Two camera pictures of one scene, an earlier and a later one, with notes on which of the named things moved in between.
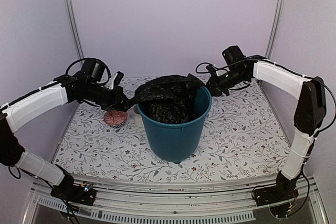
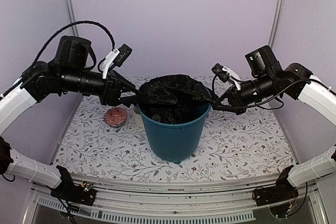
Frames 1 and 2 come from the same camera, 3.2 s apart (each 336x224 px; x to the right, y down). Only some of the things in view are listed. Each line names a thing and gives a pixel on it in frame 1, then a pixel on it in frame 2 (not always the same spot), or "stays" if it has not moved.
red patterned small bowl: [115, 118] stays
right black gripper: [214, 84] → [234, 97]
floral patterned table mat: [242, 142] stays
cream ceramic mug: [136, 117] stays
